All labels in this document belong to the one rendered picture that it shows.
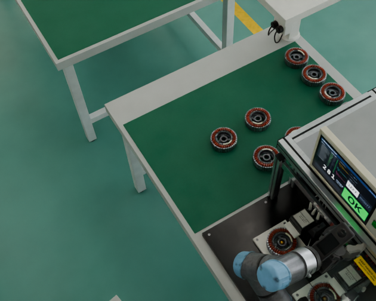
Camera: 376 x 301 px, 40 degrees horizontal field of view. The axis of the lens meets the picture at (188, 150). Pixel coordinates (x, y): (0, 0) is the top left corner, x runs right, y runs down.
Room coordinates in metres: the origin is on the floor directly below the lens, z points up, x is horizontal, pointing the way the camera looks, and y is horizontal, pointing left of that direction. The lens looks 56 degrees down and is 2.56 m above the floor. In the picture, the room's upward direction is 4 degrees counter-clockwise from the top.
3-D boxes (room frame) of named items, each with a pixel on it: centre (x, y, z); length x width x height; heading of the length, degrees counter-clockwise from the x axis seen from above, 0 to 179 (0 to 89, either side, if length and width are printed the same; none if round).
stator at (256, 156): (1.13, -0.32, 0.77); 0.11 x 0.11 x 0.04
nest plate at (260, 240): (0.74, -0.32, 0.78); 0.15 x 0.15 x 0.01; 28
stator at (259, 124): (1.33, -0.31, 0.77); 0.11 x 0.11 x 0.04
